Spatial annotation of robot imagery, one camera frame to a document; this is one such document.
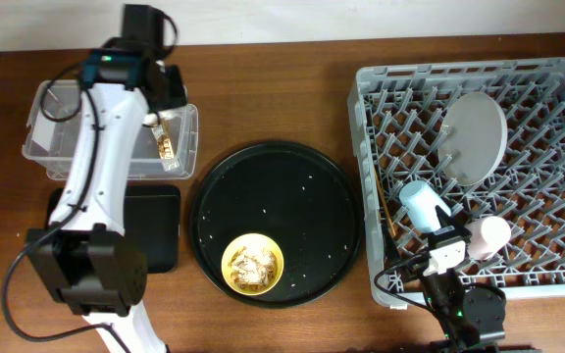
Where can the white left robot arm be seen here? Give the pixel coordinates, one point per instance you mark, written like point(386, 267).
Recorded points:
point(82, 255)

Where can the grey dishwasher rack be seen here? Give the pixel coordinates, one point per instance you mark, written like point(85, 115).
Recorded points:
point(395, 117)

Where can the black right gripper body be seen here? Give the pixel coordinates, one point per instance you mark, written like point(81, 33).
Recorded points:
point(439, 235)

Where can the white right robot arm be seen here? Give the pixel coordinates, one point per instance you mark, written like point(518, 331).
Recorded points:
point(471, 315)

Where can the round black tray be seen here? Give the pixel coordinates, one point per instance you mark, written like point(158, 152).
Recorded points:
point(295, 195)

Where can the gold foil wrapper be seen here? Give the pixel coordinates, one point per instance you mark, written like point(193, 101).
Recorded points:
point(162, 136)

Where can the food scraps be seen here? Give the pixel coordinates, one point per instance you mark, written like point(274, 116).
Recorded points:
point(253, 267)

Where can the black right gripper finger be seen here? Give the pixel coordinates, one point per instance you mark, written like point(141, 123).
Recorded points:
point(392, 254)
point(444, 218)

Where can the black rectangular tray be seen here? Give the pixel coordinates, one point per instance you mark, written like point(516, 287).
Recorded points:
point(152, 223)

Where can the pink cup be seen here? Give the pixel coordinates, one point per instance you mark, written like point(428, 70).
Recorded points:
point(489, 235)

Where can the grey plate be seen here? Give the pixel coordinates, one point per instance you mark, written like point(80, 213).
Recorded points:
point(476, 136)

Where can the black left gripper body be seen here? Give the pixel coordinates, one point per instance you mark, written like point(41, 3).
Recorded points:
point(166, 104)

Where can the yellow bowl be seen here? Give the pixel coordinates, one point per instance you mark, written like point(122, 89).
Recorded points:
point(252, 240)

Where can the clear plastic bin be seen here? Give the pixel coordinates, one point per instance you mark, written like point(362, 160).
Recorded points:
point(52, 145)

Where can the wooden chopstick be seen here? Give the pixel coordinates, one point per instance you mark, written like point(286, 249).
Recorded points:
point(381, 193)

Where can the light blue cup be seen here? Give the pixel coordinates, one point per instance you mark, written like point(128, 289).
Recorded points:
point(420, 201)

